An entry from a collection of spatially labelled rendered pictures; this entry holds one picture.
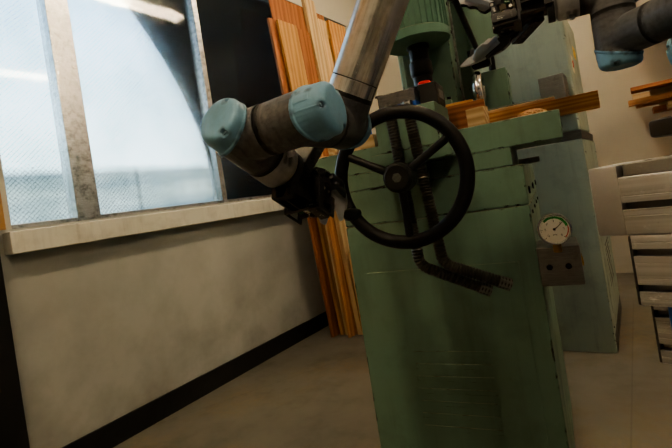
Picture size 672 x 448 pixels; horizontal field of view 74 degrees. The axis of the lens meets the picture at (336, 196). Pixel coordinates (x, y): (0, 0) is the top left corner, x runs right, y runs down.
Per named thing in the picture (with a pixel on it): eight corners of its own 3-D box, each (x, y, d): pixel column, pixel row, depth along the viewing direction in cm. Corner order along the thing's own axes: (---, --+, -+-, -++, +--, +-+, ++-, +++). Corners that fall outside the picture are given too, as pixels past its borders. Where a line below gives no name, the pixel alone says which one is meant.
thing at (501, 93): (479, 115, 130) (472, 74, 130) (482, 118, 136) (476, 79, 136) (513, 108, 126) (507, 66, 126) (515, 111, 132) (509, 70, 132)
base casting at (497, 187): (344, 228, 116) (338, 193, 116) (407, 208, 168) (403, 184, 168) (531, 204, 96) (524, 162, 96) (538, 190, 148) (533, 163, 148)
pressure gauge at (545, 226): (541, 255, 90) (534, 215, 90) (541, 252, 94) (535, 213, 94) (576, 253, 87) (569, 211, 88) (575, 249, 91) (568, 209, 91)
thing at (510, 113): (361, 155, 129) (359, 141, 129) (364, 155, 131) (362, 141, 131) (600, 107, 103) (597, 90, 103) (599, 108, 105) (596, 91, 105)
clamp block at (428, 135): (377, 155, 101) (371, 115, 101) (395, 156, 113) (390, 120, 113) (443, 142, 94) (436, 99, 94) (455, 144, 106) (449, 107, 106)
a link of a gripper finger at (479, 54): (455, 59, 96) (488, 24, 93) (460, 67, 101) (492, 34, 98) (465, 68, 95) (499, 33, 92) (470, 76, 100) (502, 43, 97)
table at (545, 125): (292, 184, 110) (288, 160, 111) (343, 180, 138) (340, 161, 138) (566, 133, 84) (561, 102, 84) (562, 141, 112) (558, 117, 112)
